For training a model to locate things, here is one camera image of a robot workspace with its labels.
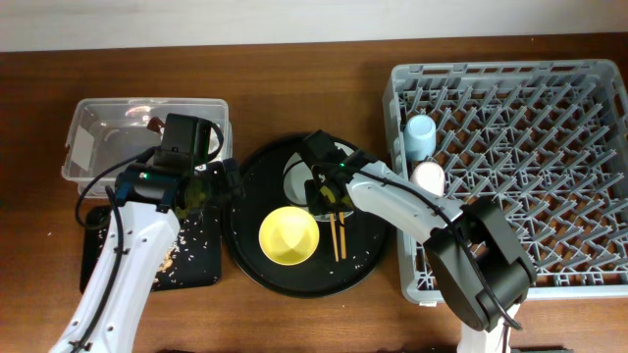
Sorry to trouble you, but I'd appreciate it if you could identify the wooden chopstick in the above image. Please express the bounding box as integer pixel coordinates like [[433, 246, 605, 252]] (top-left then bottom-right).
[[330, 214, 340, 262], [339, 212, 347, 260]]

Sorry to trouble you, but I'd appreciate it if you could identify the white tissue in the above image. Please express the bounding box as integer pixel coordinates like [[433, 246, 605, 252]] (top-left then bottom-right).
[[206, 122, 225, 165]]

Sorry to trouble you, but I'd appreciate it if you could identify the yellow bowl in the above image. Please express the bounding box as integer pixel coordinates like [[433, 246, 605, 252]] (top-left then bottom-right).
[[258, 206, 320, 266]]

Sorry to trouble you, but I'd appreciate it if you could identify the gold coffee sachet wrapper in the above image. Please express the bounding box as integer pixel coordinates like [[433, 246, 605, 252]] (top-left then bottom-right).
[[146, 117, 165, 134]]

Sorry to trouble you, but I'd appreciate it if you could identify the pink plastic cup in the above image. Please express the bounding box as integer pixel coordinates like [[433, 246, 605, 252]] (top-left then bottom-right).
[[410, 162, 445, 196]]

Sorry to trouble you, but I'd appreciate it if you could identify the light blue plastic cup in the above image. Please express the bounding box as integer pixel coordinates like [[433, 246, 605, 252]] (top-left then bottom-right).
[[403, 115, 436, 161]]

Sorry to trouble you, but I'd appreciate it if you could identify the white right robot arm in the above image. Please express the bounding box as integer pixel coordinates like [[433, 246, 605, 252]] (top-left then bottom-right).
[[308, 161, 537, 352]]

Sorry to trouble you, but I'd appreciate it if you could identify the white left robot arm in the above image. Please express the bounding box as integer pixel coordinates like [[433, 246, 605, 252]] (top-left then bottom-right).
[[52, 159, 243, 352]]

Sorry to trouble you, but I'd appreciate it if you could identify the clear plastic waste bin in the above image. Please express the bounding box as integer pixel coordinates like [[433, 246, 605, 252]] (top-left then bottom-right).
[[61, 97, 233, 199]]

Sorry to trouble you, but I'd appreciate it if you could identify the grey dishwasher rack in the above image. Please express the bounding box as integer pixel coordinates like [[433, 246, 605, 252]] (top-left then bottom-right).
[[383, 60, 627, 300]]

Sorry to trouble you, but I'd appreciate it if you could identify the black round tray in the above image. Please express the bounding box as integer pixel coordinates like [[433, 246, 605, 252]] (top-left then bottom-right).
[[222, 133, 393, 298]]

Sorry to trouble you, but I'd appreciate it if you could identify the black rectangular tray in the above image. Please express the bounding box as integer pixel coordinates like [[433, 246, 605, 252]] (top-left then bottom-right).
[[79, 205, 222, 293]]

